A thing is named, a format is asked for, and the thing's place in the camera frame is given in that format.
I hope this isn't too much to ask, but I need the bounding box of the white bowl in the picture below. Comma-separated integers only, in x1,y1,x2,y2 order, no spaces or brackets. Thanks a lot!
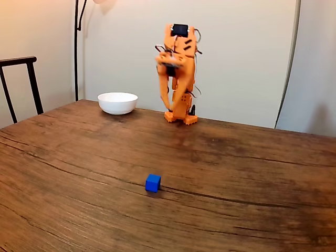
97,92,139,116

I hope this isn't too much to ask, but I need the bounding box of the orange framed gripper camera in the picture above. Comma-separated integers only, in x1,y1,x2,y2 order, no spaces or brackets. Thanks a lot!
155,54,182,69

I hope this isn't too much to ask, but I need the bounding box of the black chair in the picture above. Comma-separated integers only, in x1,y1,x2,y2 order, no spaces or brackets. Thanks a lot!
0,56,45,124

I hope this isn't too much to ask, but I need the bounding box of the black floor lamp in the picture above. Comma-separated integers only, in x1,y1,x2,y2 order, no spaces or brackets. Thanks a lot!
74,0,118,102

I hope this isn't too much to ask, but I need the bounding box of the blue cube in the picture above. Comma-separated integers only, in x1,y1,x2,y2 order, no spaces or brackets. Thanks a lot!
145,173,162,193

